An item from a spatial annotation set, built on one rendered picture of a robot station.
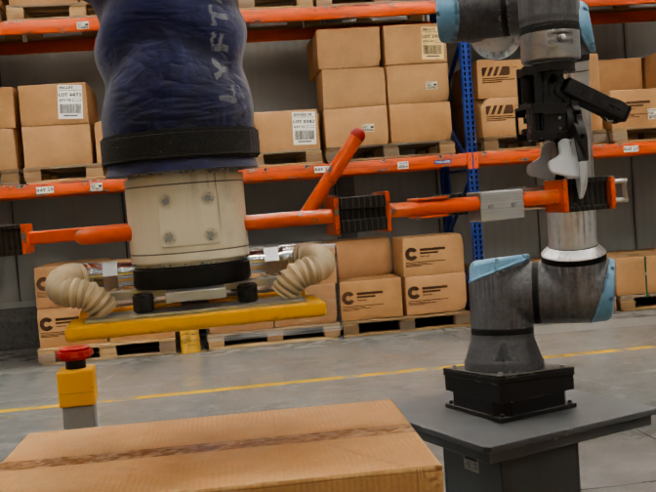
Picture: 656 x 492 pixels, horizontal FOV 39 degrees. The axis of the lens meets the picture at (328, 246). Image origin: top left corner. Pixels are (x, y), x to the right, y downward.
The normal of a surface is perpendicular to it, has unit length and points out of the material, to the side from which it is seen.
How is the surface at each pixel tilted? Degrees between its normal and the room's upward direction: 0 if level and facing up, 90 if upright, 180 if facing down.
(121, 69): 76
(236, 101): 83
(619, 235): 90
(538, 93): 90
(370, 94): 91
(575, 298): 100
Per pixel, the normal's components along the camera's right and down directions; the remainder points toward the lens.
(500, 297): -0.28, 0.00
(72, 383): 0.15, 0.04
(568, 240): -0.36, 0.25
